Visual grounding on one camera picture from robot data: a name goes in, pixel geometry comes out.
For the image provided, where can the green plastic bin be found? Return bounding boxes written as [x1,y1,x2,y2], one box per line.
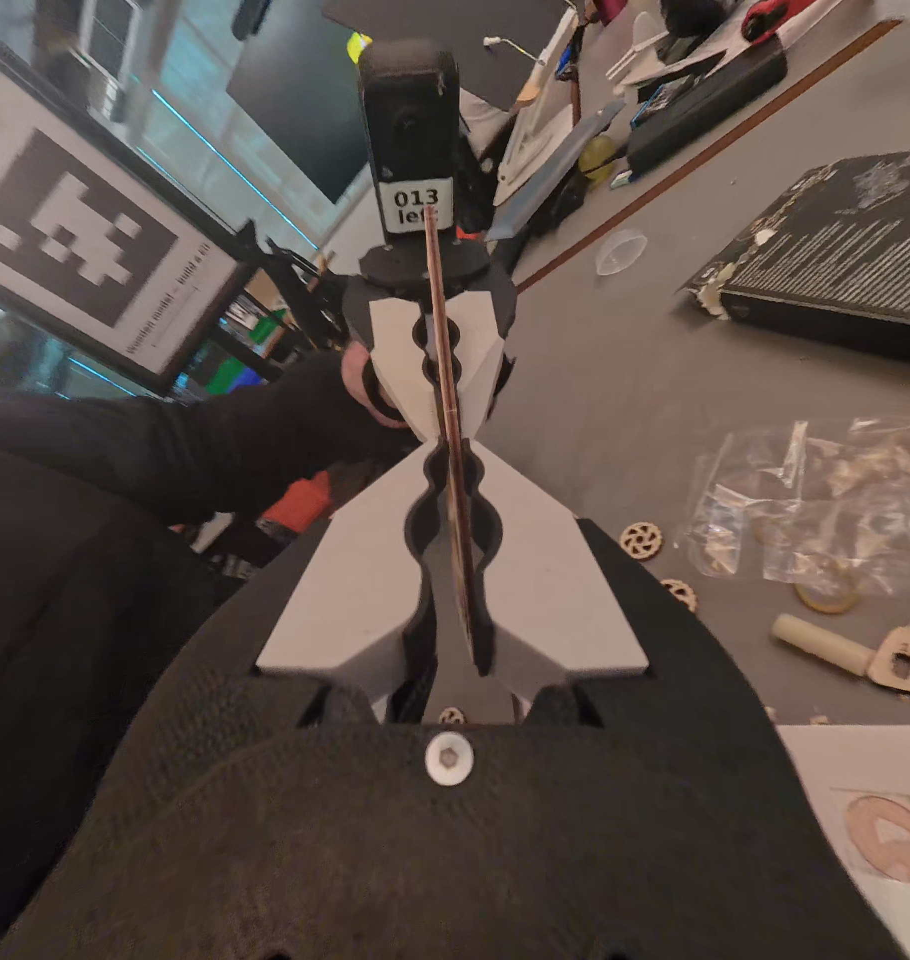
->
[203,314,288,396]

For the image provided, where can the small clear plastic cup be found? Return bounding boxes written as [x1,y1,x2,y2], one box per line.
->
[595,226,650,278]

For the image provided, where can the instruction booklet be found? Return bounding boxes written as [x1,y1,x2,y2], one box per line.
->
[775,723,910,960]

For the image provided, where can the person's left hand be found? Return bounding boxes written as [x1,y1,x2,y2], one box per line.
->
[340,341,411,432]

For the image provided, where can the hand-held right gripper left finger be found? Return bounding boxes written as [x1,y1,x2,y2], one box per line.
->
[254,438,450,725]

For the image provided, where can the wooden sheet with wheels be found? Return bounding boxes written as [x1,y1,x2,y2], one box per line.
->
[424,205,477,670]

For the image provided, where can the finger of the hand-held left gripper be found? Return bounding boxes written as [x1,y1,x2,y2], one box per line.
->
[367,297,447,445]
[446,291,511,444]

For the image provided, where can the shield-shaped wooden offcut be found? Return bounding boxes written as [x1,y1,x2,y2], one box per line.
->
[866,606,910,701]

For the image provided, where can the framed marker sign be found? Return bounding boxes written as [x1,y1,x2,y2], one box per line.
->
[0,45,255,392]

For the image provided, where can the orange traffic cone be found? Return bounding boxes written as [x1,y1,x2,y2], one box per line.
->
[263,471,333,531]

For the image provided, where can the red hand tool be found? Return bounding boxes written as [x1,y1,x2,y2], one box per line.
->
[740,0,795,43]

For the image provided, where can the black monitor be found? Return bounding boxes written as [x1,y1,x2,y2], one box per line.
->
[225,0,381,206]

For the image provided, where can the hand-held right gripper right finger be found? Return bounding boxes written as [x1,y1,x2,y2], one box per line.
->
[466,441,651,710]

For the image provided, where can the clear plastic bag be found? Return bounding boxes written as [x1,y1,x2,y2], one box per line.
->
[683,411,910,603]

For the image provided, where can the black product box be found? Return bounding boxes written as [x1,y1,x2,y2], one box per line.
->
[683,150,910,351]

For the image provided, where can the large rubber band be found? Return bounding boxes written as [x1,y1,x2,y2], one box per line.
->
[793,568,863,617]

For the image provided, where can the black rectangular case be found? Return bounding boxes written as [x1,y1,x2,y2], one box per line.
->
[625,33,790,176]

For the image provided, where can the person's left forearm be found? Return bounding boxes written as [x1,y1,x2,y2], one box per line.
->
[0,351,396,528]

